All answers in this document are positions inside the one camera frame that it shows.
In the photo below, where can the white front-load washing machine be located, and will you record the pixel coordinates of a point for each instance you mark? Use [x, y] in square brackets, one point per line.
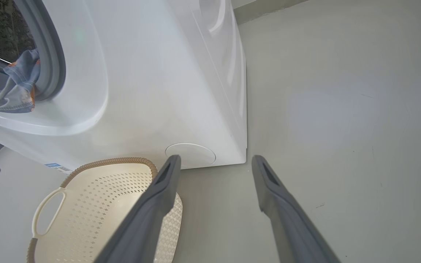
[159, 84]

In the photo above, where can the blue patterned garment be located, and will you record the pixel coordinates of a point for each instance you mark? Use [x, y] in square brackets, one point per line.
[18, 91]

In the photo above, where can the grey rubber door gasket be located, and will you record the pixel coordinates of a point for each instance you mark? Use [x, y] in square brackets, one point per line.
[51, 47]

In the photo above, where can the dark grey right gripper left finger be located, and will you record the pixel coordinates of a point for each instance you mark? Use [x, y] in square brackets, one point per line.
[148, 223]

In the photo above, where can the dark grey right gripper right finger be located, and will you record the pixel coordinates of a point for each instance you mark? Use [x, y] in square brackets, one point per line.
[291, 230]

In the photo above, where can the cream perforated laundry basket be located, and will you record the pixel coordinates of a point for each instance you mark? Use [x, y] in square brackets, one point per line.
[93, 208]

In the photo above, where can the round white filter cover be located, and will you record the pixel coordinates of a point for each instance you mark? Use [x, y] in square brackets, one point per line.
[192, 155]

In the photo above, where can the blue energy label sticker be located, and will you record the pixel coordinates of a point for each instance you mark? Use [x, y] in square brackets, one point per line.
[57, 168]

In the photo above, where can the steel washer drum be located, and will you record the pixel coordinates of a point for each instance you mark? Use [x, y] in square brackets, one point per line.
[2, 25]

